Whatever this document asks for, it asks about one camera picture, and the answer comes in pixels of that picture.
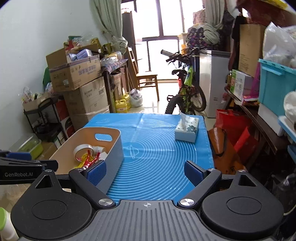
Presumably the white masking tape roll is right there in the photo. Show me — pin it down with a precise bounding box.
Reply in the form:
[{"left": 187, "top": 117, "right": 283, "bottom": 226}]
[{"left": 73, "top": 144, "right": 94, "bottom": 162}]

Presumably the beige plastic storage bin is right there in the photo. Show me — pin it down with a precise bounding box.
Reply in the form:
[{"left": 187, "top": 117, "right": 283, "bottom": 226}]
[{"left": 50, "top": 127, "right": 124, "bottom": 193}]

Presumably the green plastic container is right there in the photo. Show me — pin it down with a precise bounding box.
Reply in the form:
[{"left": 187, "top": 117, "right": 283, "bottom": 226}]
[{"left": 10, "top": 133, "right": 44, "bottom": 160}]

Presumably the floor cardboard box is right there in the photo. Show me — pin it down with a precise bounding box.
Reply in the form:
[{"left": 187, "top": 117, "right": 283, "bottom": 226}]
[{"left": 36, "top": 142, "right": 57, "bottom": 160}]

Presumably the blue silicone table mat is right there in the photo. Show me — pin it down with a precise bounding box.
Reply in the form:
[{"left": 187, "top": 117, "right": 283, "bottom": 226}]
[{"left": 86, "top": 113, "right": 214, "bottom": 202}]

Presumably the tissue pack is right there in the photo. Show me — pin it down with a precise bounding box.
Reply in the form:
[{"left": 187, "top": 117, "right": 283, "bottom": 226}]
[{"left": 175, "top": 113, "right": 199, "bottom": 143}]

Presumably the black metal shelf rack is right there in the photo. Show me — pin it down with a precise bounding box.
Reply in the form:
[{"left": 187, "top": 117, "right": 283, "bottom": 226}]
[{"left": 23, "top": 93, "right": 75, "bottom": 148}]

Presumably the red paper bag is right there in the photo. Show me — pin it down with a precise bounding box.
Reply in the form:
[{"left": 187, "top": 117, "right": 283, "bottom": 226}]
[{"left": 215, "top": 109, "right": 251, "bottom": 145}]

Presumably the white green bottle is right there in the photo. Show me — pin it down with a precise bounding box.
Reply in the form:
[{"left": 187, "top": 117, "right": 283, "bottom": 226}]
[{"left": 0, "top": 207, "right": 19, "bottom": 241}]

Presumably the large stacked cardboard box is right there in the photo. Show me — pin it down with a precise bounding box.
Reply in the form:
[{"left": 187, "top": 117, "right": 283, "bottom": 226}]
[{"left": 63, "top": 77, "right": 109, "bottom": 131}]

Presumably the yellow oil jug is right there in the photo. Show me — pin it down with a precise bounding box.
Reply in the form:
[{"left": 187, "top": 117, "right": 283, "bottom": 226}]
[{"left": 115, "top": 99, "right": 128, "bottom": 113}]

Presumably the green black bicycle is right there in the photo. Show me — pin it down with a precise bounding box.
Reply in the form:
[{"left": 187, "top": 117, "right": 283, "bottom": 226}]
[{"left": 161, "top": 47, "right": 207, "bottom": 115}]

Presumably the white plastic bag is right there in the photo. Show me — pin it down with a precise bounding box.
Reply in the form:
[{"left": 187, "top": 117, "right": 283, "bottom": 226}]
[{"left": 129, "top": 89, "right": 143, "bottom": 108}]

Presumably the green white carton box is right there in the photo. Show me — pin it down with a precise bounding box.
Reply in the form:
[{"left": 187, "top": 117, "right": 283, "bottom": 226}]
[{"left": 232, "top": 70, "right": 253, "bottom": 100}]

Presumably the top cardboard box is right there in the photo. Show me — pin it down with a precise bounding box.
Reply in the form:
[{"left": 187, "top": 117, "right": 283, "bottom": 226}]
[{"left": 46, "top": 44, "right": 101, "bottom": 92}]

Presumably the wooden chair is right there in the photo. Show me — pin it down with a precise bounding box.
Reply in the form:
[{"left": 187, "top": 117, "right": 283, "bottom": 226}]
[{"left": 126, "top": 47, "right": 159, "bottom": 101}]

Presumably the teal plastic crate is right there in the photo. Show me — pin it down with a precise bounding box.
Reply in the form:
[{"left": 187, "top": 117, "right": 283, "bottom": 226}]
[{"left": 258, "top": 59, "right": 296, "bottom": 116}]

